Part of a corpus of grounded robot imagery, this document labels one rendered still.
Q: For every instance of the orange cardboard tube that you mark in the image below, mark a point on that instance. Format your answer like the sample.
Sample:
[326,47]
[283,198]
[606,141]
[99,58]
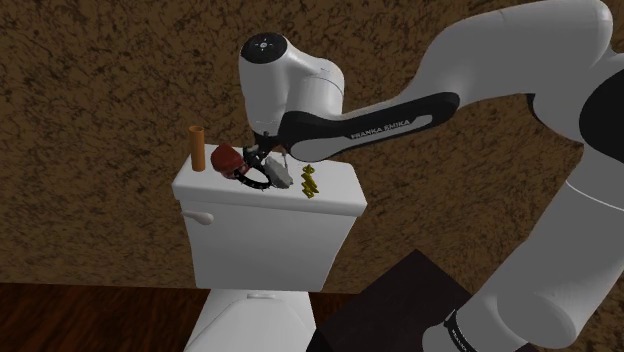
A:
[197,148]

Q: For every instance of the dark robot stand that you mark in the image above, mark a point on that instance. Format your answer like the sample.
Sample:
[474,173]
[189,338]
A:
[400,302]

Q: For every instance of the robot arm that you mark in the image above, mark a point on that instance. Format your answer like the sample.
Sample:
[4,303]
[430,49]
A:
[526,63]

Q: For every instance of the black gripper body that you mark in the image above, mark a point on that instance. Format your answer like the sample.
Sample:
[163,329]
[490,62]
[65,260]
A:
[262,144]

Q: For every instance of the grey lumpy object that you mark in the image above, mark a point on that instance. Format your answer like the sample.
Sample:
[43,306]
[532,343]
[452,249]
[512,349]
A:
[280,173]

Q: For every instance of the red rounded object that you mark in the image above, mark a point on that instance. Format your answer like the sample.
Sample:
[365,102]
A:
[225,158]

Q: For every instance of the white toilet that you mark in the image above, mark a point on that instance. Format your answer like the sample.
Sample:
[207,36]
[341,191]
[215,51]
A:
[263,244]

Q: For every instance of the yellow zigzag object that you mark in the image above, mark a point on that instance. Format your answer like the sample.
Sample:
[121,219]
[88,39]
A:
[309,184]

